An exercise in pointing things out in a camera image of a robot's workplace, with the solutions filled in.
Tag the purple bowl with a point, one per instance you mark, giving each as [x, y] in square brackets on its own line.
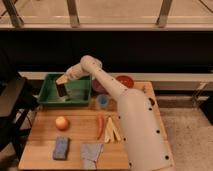
[97, 87]

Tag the red bowl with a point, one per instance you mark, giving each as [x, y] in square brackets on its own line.
[125, 80]

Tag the grey cloth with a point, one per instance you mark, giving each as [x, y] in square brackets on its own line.
[90, 153]

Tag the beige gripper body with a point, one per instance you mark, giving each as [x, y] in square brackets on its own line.
[62, 80]

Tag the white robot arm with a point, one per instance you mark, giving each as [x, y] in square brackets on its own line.
[146, 148]

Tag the black chair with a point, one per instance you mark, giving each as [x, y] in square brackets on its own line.
[16, 100]

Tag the blue sponge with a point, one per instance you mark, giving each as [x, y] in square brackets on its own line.
[61, 148]

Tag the blue cup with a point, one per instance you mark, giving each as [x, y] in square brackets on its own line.
[102, 100]

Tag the black eraser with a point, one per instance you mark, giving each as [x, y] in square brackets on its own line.
[61, 90]

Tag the green plastic tray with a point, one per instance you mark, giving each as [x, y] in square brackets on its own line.
[79, 92]

